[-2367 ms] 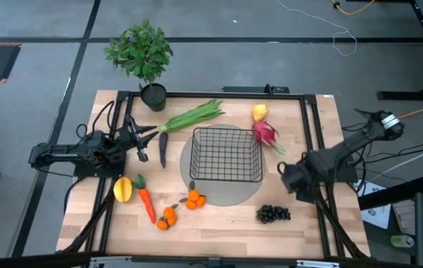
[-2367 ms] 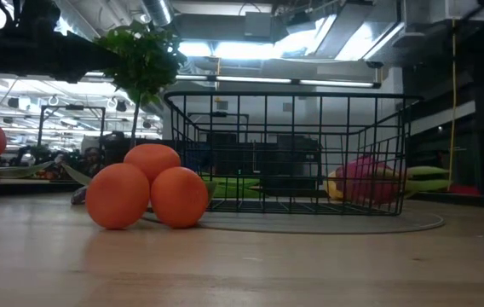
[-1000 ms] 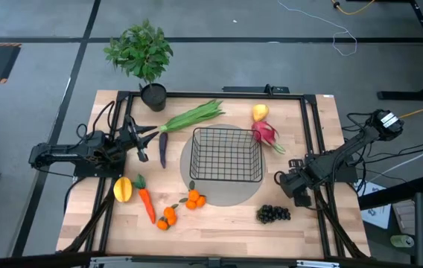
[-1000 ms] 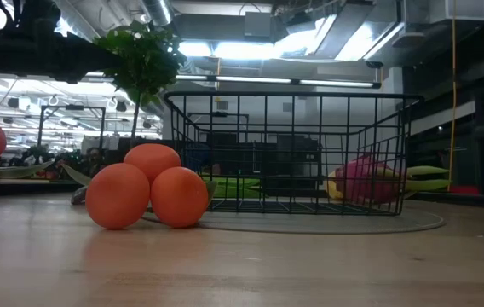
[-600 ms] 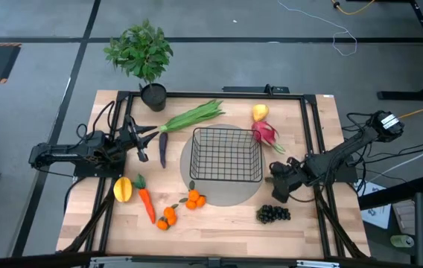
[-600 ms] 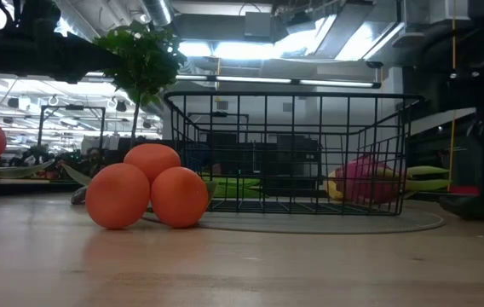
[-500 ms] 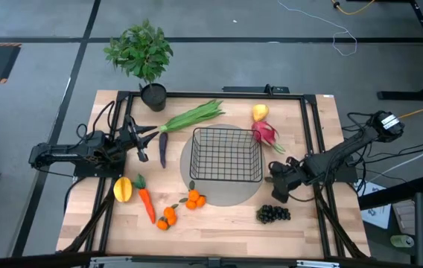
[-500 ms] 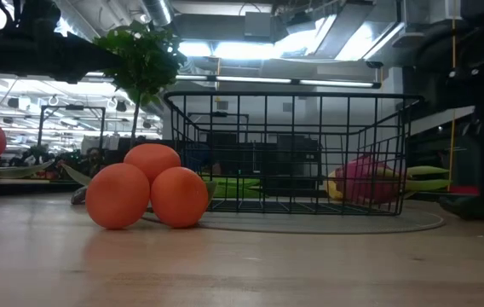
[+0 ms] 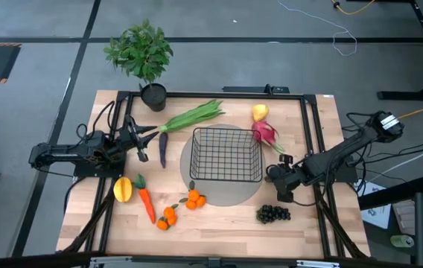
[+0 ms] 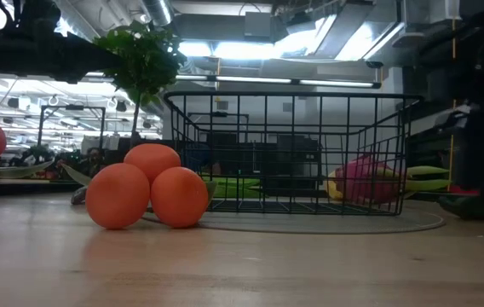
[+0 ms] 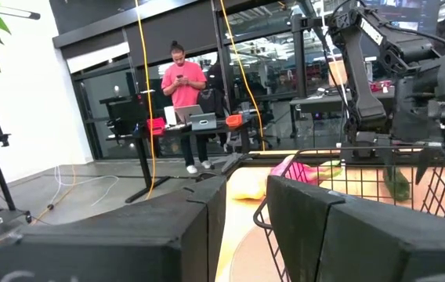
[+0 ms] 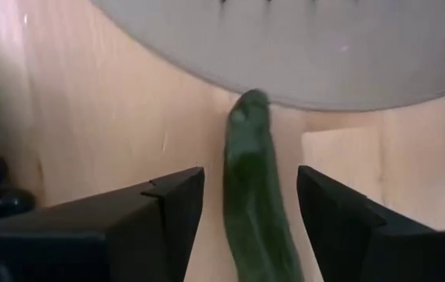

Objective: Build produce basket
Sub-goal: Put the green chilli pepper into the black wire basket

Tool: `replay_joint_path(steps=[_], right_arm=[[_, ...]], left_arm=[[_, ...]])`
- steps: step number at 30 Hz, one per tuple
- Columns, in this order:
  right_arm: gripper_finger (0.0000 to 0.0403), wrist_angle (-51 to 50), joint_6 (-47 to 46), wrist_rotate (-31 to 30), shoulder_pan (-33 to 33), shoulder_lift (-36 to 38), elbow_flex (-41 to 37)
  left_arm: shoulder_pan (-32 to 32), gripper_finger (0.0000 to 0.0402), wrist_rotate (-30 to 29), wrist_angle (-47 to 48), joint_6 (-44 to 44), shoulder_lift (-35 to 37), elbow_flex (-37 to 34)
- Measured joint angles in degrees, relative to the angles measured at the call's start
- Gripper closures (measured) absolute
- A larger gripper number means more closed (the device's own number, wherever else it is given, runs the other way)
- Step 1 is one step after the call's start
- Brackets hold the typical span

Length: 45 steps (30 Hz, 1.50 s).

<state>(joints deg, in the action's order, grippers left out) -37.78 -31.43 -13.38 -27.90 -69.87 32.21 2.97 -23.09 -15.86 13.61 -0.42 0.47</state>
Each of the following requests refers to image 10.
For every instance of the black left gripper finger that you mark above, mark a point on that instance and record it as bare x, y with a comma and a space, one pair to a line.
93, 64

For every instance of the pink dragon fruit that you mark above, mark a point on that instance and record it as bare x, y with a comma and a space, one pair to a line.
365, 181

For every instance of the corn cob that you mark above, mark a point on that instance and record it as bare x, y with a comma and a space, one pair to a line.
233, 187

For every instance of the long ceiling light bar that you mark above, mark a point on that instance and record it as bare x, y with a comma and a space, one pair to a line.
250, 79

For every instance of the small red object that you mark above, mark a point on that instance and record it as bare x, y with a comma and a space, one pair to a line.
463, 190

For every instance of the grey speckled oval object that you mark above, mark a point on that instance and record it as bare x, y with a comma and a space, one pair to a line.
79, 196

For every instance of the person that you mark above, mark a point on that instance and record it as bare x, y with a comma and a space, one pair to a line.
93, 160

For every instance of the round grey mat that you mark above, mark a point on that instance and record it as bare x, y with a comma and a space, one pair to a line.
310, 224

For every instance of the black metal frame station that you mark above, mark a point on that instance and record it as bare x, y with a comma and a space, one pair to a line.
71, 107

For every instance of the silver ceiling duct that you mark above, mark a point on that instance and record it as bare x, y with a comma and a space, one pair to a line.
157, 10

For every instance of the potted green leafy plant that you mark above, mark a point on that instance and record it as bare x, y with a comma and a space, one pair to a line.
148, 64

